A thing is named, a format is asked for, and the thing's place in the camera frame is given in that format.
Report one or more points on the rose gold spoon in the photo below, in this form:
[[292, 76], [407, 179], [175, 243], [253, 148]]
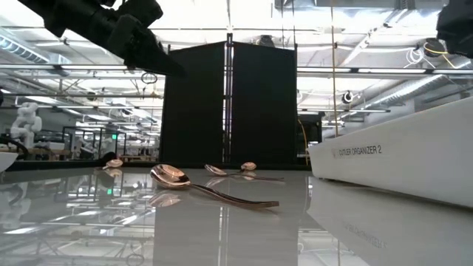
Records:
[[248, 166], [170, 175], [214, 170], [115, 163]]

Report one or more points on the black table frame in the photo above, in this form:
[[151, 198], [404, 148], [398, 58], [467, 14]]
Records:
[[55, 165]]

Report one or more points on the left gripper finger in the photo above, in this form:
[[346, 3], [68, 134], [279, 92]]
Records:
[[148, 55]]

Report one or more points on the black folding room divider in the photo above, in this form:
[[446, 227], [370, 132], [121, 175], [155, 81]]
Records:
[[196, 111]]

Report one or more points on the black workstation frame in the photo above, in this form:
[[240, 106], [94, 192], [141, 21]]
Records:
[[92, 127]]

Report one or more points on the white robot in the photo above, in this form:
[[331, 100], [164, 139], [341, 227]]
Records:
[[26, 122]]

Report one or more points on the black equipment cart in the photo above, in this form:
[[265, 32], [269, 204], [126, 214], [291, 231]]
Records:
[[312, 133]]

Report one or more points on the long ceiling light rail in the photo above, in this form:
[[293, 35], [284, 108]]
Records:
[[388, 70]]

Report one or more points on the white cutlery organizer tray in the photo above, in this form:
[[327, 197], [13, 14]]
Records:
[[406, 173]]

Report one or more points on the silver ventilation duct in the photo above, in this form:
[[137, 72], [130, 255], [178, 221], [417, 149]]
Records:
[[22, 50], [417, 88]]

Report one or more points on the black dome fixture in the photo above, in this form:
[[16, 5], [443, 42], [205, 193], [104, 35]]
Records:
[[266, 40]]

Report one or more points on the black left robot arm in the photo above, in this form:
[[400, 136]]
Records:
[[66, 22]]

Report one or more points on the black round hanging reel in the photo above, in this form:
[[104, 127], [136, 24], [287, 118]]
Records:
[[347, 97], [432, 46]]

